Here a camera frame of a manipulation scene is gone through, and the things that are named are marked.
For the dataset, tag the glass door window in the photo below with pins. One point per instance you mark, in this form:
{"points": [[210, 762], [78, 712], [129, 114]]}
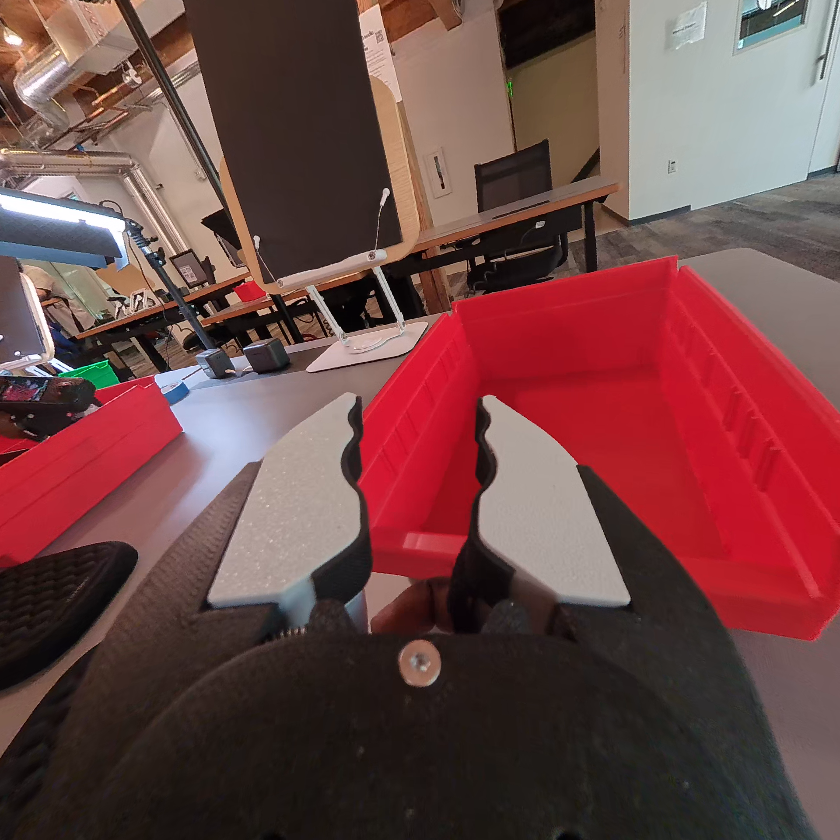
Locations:
{"points": [[771, 19]]}

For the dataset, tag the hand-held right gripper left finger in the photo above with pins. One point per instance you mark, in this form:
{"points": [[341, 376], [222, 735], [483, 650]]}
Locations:
{"points": [[295, 512]]}

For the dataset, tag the wooden post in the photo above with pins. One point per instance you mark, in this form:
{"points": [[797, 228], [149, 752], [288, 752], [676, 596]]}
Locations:
{"points": [[436, 282]]}

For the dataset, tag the black panel on stand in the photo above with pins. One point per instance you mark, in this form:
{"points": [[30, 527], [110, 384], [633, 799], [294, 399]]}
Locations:
{"points": [[16, 308]]}

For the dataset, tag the black panel with wooden frame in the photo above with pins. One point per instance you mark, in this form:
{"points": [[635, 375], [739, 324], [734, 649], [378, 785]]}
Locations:
{"points": [[295, 131]]}

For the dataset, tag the black quilted seat cushion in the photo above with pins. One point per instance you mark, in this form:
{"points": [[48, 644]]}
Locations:
{"points": [[52, 604]]}

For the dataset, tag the paper wall notice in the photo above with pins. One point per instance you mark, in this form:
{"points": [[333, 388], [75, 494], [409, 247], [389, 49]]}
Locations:
{"points": [[689, 26]]}

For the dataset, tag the small monitor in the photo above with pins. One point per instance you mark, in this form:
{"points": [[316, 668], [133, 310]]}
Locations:
{"points": [[190, 268]]}

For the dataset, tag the wooden-edged desk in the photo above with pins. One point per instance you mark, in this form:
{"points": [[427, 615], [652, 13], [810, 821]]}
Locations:
{"points": [[131, 317], [577, 193]]}

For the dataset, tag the person's right hand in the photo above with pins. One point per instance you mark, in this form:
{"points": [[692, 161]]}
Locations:
{"points": [[407, 610]]}

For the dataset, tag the black office chair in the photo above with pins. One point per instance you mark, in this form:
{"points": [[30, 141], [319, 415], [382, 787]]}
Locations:
{"points": [[515, 174]]}

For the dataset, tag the paper poster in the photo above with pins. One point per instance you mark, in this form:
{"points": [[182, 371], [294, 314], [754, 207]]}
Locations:
{"points": [[380, 59]]}

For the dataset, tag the grey charger cube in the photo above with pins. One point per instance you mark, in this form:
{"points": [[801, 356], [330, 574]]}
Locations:
{"points": [[211, 362], [268, 356]]}

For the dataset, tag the green plastic bin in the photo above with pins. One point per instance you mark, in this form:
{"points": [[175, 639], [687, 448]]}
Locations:
{"points": [[92, 374]]}

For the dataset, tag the insulated ceiling pipe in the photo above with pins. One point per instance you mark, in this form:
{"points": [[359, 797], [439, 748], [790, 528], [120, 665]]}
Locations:
{"points": [[65, 161]]}

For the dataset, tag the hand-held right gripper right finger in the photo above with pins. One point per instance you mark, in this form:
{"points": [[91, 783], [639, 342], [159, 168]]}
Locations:
{"points": [[551, 525]]}

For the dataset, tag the rectangular metal air duct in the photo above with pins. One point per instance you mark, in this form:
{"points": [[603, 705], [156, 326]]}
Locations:
{"points": [[98, 33]]}

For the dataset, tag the black light stand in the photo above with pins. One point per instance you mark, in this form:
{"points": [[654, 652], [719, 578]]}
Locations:
{"points": [[143, 241]]}

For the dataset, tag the white wall cabinet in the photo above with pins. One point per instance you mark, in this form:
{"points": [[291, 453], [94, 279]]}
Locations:
{"points": [[439, 170]]}

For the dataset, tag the studio light panel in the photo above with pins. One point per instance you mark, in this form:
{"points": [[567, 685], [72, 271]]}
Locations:
{"points": [[59, 239]]}

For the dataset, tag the red plastic bin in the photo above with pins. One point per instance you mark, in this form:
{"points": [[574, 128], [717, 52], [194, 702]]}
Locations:
{"points": [[590, 407], [79, 472]]}

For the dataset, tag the black metal pole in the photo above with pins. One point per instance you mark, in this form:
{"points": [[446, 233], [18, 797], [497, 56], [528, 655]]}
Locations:
{"points": [[172, 92]]}

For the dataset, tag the round silver air duct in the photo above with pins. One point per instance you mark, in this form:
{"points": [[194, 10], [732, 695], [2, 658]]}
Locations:
{"points": [[40, 92]]}

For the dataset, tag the blue tape roll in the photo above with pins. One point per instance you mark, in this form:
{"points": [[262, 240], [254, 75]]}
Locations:
{"points": [[172, 396]]}

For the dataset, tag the small red bin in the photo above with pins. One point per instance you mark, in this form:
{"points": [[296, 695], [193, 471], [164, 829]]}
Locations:
{"points": [[251, 293]]}

